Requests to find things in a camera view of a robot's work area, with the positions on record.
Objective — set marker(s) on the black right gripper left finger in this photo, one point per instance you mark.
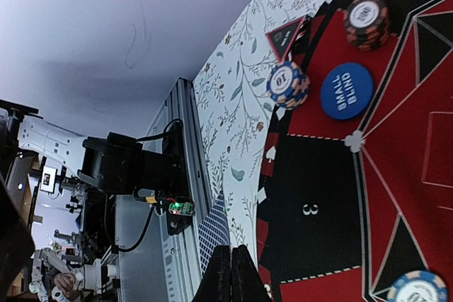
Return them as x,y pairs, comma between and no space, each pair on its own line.
216,282

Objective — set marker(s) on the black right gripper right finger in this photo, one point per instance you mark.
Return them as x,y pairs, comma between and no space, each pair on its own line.
246,285

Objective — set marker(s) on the face-down card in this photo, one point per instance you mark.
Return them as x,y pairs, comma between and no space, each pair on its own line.
213,231

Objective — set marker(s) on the blue small blind button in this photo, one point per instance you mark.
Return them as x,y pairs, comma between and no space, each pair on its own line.
347,91

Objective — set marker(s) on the red black chip stack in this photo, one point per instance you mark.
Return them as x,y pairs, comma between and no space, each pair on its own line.
367,24

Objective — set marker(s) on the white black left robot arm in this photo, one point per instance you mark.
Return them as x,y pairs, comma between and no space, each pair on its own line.
22,129

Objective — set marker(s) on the round red black poker mat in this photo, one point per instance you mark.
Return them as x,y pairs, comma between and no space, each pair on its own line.
401,144

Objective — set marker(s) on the floral white table cloth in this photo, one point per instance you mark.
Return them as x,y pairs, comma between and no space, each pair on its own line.
275,168

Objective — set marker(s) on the red black triangular card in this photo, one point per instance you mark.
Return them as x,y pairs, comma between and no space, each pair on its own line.
282,38

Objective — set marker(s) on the aluminium front rail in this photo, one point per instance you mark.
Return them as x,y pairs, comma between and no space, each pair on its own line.
166,267

